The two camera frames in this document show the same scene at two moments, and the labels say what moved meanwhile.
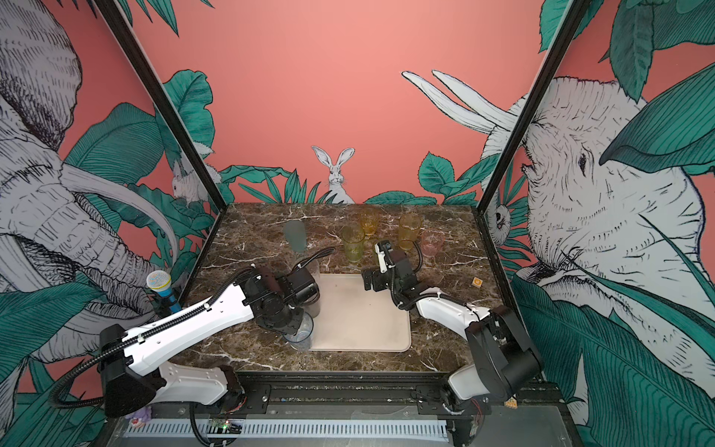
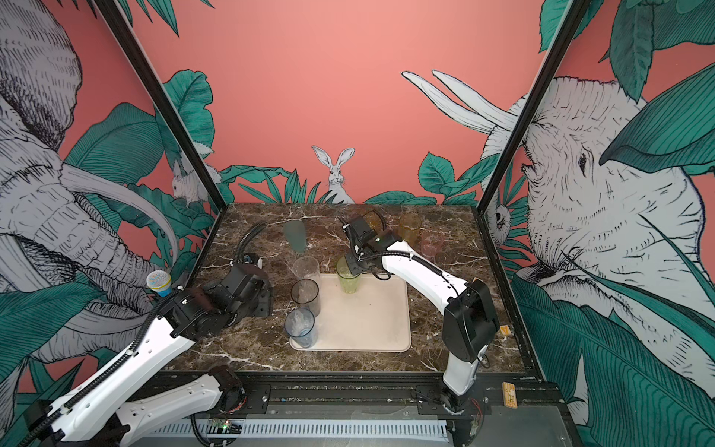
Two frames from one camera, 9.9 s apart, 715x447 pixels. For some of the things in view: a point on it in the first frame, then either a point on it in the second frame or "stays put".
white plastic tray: (353, 318) stays put
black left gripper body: (289, 321) -> (263, 305)
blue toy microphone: (160, 281) stays put
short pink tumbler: (432, 240) stays put
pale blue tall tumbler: (302, 341) stays put
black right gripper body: (396, 290) -> (356, 265)
